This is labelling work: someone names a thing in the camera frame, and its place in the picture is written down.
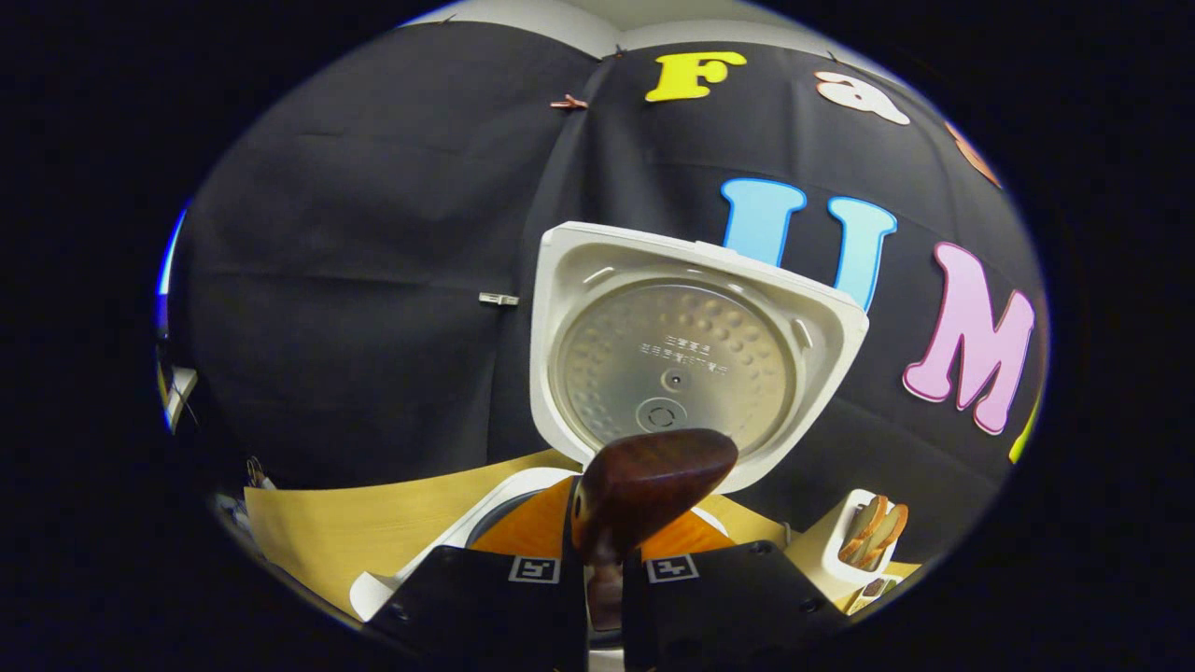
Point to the toasted bread slice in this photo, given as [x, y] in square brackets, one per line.
[887, 537]
[864, 527]

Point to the silver clip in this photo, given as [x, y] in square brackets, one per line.
[499, 299]

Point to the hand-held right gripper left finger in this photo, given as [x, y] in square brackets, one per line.
[485, 607]

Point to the black backdrop cloth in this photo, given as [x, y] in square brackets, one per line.
[373, 280]

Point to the white divided grain dish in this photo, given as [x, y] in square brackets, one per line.
[873, 593]

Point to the copper clip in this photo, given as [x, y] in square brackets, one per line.
[569, 102]

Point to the white toaster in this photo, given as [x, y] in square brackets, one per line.
[812, 555]

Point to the white rice cooker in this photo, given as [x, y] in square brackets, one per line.
[672, 364]

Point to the brown wooden spoon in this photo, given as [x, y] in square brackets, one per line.
[653, 476]

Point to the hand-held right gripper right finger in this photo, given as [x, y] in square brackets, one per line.
[728, 607]

